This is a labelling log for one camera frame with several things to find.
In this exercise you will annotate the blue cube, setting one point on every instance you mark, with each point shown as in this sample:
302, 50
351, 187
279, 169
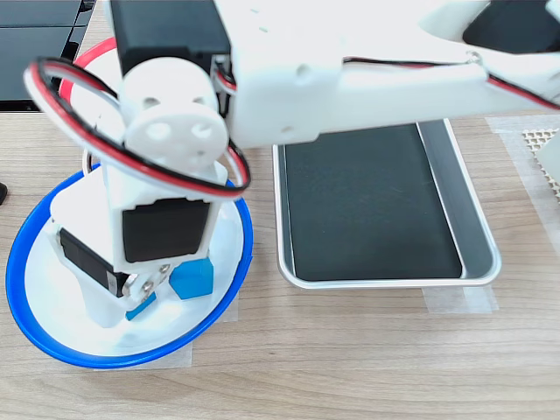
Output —
192, 282
140, 310

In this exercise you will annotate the blue-rimmed white plate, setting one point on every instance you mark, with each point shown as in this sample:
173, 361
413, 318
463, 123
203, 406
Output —
184, 324

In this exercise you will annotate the clear tape strip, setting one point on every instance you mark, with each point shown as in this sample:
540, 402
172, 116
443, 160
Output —
459, 302
232, 312
184, 355

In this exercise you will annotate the small black object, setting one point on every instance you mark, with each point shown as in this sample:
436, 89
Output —
2, 193

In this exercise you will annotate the red-rimmed white plate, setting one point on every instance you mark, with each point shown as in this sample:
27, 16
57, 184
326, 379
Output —
96, 65

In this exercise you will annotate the black flat device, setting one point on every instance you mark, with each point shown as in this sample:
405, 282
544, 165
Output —
22, 57

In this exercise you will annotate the black tray mat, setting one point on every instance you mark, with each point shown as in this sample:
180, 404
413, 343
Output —
372, 210

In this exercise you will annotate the steel tray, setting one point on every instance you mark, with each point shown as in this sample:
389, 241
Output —
477, 245

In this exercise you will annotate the translucent tape sheet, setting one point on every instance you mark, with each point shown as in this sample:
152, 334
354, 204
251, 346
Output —
507, 131

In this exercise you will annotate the pale perforated plate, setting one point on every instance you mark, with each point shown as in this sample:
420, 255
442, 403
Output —
534, 137

